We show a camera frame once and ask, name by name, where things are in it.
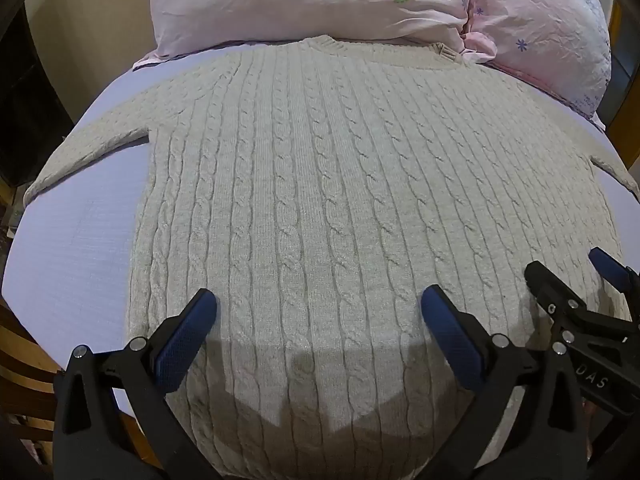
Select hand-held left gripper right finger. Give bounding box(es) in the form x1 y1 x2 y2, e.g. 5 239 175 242
421 284 587 480

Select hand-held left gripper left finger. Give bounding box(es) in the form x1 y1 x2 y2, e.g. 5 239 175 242
53 288 219 480

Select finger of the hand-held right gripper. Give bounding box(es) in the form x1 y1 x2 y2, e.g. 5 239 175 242
588 247 640 322
524 260 601 332

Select beige cable knit sweater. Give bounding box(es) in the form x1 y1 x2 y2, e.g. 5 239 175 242
22 35 639 480

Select lavender bed sheet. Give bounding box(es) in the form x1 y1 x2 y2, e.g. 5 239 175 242
0 44 640 413

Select pink floral pillow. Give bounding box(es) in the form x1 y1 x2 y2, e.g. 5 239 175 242
132 0 497 70
469 0 614 131

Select dark wooden cabinet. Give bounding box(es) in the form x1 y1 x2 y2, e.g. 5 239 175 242
0 0 76 196

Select brown wooden bed frame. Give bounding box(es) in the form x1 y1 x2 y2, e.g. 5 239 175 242
0 290 168 480

